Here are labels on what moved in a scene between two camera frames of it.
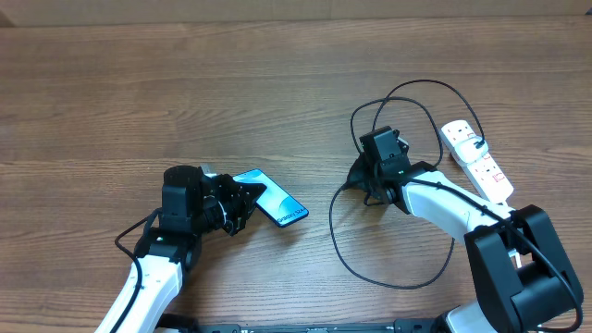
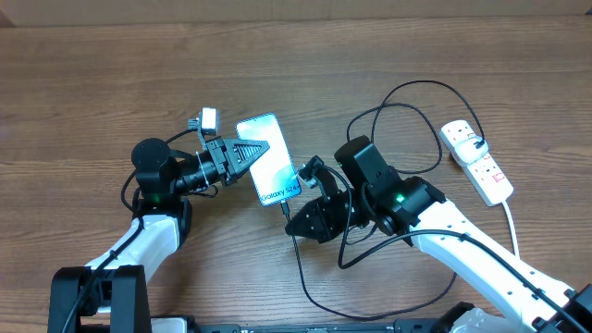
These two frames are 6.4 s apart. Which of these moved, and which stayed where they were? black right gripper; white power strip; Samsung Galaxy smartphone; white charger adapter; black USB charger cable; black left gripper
Moved: black USB charger cable; black left gripper; black right gripper; Samsung Galaxy smartphone
Stayed: white charger adapter; white power strip
